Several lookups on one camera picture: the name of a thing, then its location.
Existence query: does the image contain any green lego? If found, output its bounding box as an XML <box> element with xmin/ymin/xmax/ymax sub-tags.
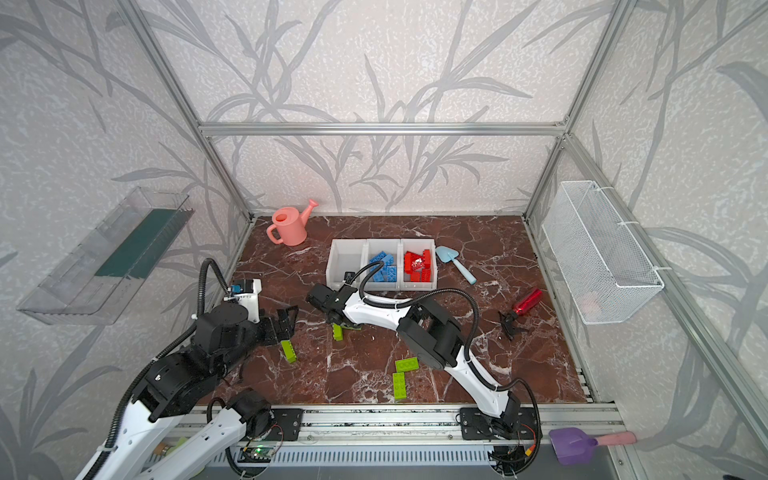
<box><xmin>395</xmin><ymin>357</ymin><xmax>419</xmax><ymax>373</ymax></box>
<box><xmin>392</xmin><ymin>372</ymin><xmax>407</xmax><ymax>401</ymax></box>
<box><xmin>332</xmin><ymin>324</ymin><xmax>343</xmax><ymax>341</ymax></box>
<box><xmin>280</xmin><ymin>340</ymin><xmax>298</xmax><ymax>364</ymax></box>

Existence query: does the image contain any green lego bottom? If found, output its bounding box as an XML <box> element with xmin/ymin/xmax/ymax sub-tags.
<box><xmin>392</xmin><ymin>372</ymin><xmax>407</xmax><ymax>401</ymax></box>

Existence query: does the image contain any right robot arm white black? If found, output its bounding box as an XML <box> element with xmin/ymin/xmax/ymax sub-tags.
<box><xmin>306</xmin><ymin>261</ymin><xmax>542</xmax><ymax>439</ymax></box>

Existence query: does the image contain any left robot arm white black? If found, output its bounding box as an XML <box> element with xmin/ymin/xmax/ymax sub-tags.
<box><xmin>79</xmin><ymin>258</ymin><xmax>303</xmax><ymax>479</ymax></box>

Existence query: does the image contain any white three-compartment bin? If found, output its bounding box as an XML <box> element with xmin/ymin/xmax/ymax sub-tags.
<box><xmin>326</xmin><ymin>239</ymin><xmax>438</xmax><ymax>292</ymax></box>

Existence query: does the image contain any pink watering can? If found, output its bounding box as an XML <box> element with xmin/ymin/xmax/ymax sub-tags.
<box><xmin>266</xmin><ymin>199</ymin><xmax>318</xmax><ymax>247</ymax></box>

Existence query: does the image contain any light blue toy shovel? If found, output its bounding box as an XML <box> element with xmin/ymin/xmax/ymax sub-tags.
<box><xmin>435</xmin><ymin>246</ymin><xmax>477</xmax><ymax>285</ymax></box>

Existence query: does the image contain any circuit board with led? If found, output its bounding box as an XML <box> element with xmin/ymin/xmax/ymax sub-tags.
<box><xmin>237</xmin><ymin>445</ymin><xmax>281</xmax><ymax>465</ymax></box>

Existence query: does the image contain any red tool right side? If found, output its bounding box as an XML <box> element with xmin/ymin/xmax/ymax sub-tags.
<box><xmin>499</xmin><ymin>288</ymin><xmax>543</xmax><ymax>341</ymax></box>

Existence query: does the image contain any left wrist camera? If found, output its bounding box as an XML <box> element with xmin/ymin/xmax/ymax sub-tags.
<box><xmin>224</xmin><ymin>279</ymin><xmax>262</xmax><ymax>324</ymax></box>

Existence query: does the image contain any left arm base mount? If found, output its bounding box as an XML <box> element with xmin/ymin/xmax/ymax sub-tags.
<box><xmin>258</xmin><ymin>408</ymin><xmax>304</xmax><ymax>442</ymax></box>

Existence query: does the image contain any clear plastic wall shelf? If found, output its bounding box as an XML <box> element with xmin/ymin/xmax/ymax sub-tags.
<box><xmin>17</xmin><ymin>187</ymin><xmax>194</xmax><ymax>325</ymax></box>

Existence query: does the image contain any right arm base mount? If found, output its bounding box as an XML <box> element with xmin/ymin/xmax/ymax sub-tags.
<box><xmin>457</xmin><ymin>407</ymin><xmax>541</xmax><ymax>442</ymax></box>

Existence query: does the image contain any white wire mesh basket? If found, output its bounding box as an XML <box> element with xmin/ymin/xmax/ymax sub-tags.
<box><xmin>543</xmin><ymin>180</ymin><xmax>665</xmax><ymax>325</ymax></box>

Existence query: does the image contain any purple scoop pink handle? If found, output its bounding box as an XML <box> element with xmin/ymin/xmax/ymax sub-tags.
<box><xmin>549</xmin><ymin>427</ymin><xmax>637</xmax><ymax>466</ymax></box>

